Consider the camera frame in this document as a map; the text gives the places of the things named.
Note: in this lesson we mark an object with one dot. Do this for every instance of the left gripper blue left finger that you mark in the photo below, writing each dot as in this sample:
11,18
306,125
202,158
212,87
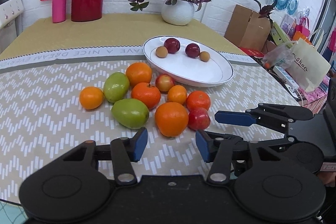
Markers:
139,143

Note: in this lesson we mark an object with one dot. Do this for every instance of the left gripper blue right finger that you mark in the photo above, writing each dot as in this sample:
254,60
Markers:
203,142

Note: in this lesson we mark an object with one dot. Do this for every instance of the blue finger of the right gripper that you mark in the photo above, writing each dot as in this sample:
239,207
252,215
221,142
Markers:
235,118

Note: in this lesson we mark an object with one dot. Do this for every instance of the red orange tangerine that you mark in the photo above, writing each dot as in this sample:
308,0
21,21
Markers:
197,99

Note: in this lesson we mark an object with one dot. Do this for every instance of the small orange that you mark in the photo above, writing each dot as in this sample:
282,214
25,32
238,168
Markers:
177,94
91,97

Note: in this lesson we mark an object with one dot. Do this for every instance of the green mango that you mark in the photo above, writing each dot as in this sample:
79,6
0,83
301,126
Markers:
116,87
130,112

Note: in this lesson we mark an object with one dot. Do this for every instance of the large orange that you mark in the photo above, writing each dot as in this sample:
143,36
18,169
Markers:
171,119
138,73

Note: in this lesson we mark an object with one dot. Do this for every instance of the small brown longan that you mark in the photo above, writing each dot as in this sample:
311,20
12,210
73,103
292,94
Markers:
161,52
204,56

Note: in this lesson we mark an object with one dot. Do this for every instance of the dark red plum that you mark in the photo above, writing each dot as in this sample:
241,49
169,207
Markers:
192,50
172,45

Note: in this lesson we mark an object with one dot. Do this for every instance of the green mango front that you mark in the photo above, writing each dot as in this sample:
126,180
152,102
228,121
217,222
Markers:
130,112

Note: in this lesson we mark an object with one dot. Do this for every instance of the large orange front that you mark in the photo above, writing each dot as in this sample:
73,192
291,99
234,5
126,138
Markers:
171,119

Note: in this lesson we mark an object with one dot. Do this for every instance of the tangerine with stem centre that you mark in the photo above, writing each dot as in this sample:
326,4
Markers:
146,93

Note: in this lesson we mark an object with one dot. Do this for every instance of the red yellow apple centre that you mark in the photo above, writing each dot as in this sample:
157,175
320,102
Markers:
164,83

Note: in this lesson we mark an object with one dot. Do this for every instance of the red envelope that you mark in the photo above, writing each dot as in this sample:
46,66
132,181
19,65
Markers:
252,53

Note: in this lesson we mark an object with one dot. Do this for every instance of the white oval plate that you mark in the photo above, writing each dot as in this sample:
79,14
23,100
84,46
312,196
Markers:
194,72

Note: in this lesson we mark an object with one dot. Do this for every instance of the clear plastic bag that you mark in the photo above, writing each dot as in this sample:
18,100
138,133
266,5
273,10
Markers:
281,56

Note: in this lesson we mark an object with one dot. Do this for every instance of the white paper bag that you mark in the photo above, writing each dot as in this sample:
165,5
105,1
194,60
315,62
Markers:
308,68

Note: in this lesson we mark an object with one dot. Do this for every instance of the brown cardboard box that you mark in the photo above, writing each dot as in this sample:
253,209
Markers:
246,29

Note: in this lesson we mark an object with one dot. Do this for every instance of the orange gift bag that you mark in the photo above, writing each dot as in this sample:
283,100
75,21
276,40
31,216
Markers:
298,35

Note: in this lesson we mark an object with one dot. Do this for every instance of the pink gift bag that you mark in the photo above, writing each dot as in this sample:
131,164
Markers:
303,26

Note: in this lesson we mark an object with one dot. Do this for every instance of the purple plant behind box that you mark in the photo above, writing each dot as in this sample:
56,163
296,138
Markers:
266,10

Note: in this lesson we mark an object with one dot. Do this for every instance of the white ribbed plant pot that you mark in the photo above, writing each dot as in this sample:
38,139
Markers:
179,14

